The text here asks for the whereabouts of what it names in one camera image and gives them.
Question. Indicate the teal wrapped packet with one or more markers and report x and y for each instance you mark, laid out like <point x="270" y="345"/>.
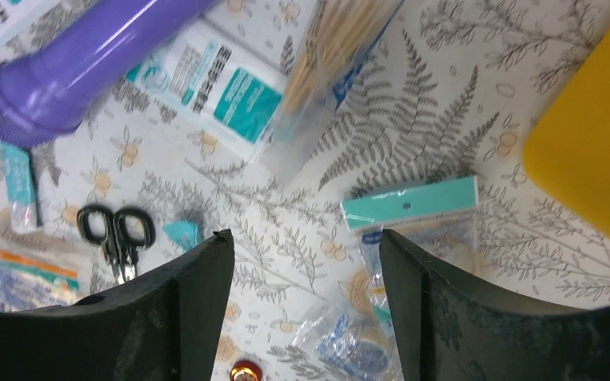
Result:
<point x="183" y="234"/>
<point x="20" y="189"/>

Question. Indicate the teal header plastic bag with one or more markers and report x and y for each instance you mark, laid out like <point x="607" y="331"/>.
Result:
<point x="439" y="217"/>

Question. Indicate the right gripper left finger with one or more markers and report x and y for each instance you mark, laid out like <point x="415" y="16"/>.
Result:
<point x="162" y="325"/>

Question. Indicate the teal wrapped packet left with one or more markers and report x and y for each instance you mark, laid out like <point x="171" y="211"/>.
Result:
<point x="20" y="189"/>

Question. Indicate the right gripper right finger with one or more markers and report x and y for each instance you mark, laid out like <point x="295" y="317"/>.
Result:
<point x="452" y="325"/>

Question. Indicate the adhesive bandage pack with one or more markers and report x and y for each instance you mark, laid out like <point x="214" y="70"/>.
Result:
<point x="37" y="271"/>

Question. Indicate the black handled scissors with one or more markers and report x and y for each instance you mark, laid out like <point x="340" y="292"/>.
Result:
<point x="119" y="234"/>

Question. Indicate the purple flashlight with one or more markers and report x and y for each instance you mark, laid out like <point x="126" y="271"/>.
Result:
<point x="46" y="94"/>

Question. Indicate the cotton swab bag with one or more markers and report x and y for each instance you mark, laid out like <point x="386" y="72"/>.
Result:
<point x="338" y="41"/>

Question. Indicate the yellow plastic box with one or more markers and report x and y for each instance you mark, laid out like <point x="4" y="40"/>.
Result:
<point x="567" y="154"/>

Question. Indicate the clear bag blue roll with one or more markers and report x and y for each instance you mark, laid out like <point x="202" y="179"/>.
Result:
<point x="350" y="342"/>

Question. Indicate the gauze dressing packet right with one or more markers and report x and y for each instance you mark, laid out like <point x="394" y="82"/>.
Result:
<point x="215" y="82"/>

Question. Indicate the teal wrapped packet right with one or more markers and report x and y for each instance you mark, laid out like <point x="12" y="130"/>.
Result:
<point x="183" y="234"/>

